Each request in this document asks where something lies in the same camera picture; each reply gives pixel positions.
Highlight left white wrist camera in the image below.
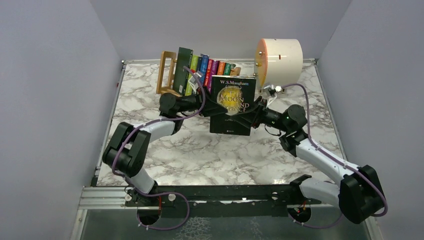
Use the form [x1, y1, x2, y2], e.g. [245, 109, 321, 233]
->
[188, 71, 202, 95]

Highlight orange 78-storey treehouse book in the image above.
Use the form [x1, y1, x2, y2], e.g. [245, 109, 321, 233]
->
[216, 61, 226, 76]

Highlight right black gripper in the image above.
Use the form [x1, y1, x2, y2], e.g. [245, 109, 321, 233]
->
[231, 95, 290, 133]

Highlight green 104-storey treehouse book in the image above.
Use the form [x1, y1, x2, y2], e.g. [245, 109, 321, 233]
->
[223, 62, 232, 76]

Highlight aluminium table frame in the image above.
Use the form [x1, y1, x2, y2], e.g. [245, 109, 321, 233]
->
[71, 59, 382, 240]

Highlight white cylindrical drum box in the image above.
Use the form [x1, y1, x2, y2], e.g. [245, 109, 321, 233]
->
[253, 38, 304, 95]

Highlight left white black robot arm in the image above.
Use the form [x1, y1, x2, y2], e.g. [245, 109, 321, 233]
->
[101, 93, 228, 206]

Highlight orange Huckleberry Finn book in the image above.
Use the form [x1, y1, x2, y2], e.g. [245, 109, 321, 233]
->
[230, 67, 241, 76]

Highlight wooden book rack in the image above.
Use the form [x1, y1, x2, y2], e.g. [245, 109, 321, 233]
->
[156, 51, 238, 96]

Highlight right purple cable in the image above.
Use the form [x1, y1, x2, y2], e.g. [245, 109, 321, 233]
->
[273, 82, 388, 230]

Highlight red 13-storey treehouse book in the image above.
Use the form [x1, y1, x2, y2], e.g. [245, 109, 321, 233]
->
[203, 59, 214, 87]

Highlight blue sunset cover book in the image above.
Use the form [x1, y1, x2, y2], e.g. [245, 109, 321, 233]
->
[199, 54, 210, 85]

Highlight purple 117-storey treehouse book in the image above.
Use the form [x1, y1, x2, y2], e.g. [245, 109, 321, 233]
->
[207, 60, 220, 92]

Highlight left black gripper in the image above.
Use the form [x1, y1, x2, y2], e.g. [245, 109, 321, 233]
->
[175, 85, 229, 116]

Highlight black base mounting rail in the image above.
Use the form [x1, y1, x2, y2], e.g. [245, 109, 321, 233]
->
[124, 183, 322, 220]

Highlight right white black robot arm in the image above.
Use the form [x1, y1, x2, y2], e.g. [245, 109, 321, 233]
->
[231, 97, 388, 224]

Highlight black bottom book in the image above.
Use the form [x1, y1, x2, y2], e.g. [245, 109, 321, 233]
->
[209, 75, 256, 136]

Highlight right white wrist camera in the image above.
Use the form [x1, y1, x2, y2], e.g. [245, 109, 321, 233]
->
[262, 84, 285, 108]

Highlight lime green 65-storey treehouse book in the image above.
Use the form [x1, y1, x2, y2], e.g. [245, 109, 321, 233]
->
[184, 54, 200, 97]

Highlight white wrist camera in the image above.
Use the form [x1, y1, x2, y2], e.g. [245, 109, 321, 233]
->
[188, 71, 202, 95]
[262, 84, 285, 108]

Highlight dark green forest cover book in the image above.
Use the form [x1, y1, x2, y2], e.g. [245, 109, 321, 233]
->
[172, 47, 193, 96]

